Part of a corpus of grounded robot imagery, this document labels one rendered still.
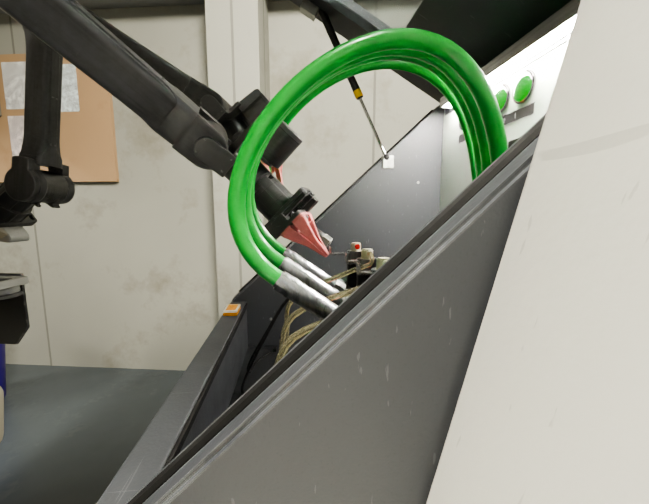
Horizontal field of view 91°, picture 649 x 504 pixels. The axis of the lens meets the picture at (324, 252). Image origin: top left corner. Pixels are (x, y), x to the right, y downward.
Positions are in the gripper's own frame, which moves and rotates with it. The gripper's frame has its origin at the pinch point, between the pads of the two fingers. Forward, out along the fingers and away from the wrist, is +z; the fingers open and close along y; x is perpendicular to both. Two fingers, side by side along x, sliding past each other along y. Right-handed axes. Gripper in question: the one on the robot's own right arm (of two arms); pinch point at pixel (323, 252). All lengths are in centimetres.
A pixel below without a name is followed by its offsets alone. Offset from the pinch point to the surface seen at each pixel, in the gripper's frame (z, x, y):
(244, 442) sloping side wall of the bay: 4.5, -35.9, -2.4
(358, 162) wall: -27, 165, 23
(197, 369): -0.7, -9.0, -23.9
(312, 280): 1.5, -17.1, 0.5
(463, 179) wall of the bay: 10.0, 27.2, 28.5
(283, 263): -1.9, -17.9, -0.2
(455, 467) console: 12.4, -35.0, 4.5
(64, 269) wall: -125, 148, -178
